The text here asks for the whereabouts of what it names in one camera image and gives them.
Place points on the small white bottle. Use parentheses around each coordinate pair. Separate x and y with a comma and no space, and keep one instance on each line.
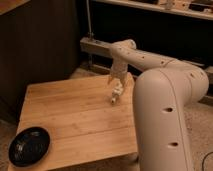
(117,92)

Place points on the wooden shelf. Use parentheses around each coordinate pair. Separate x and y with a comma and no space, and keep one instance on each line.
(176,7)

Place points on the grey metal beam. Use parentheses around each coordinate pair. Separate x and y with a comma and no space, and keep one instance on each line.
(101,48)

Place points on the vertical metal pole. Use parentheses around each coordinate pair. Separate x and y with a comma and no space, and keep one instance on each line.
(90,32)

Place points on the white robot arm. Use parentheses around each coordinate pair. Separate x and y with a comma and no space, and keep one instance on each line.
(165,86)

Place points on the black ceramic bowl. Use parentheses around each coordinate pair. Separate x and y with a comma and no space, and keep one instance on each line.
(29,146)

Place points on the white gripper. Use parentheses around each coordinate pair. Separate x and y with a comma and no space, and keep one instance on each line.
(118,70)

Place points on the wooden table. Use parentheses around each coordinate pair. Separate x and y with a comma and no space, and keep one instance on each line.
(83,123)

